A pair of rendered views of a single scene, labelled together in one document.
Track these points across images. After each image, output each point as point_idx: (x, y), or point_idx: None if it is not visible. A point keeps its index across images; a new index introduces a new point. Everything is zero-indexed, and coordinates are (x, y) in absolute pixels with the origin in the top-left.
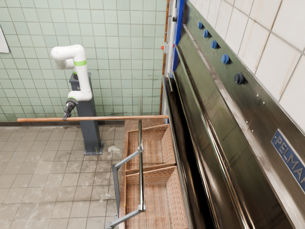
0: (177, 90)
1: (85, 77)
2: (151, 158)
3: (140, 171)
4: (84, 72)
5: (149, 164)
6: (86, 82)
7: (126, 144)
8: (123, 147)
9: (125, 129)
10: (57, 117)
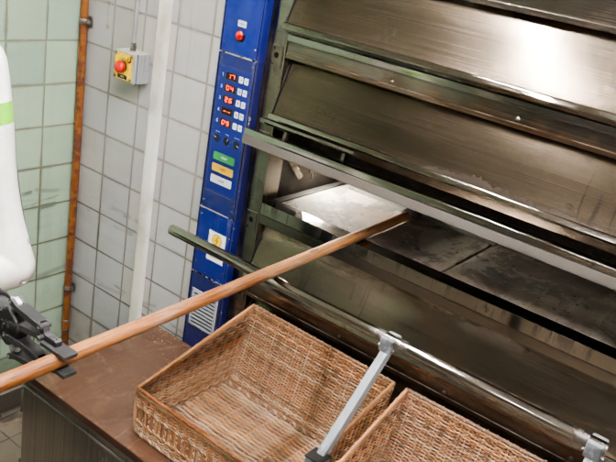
0: (356, 148)
1: (16, 176)
2: (265, 439)
3: (476, 380)
4: (15, 153)
5: (279, 456)
6: (19, 197)
7: (138, 444)
8: (144, 458)
9: (74, 403)
10: (28, 364)
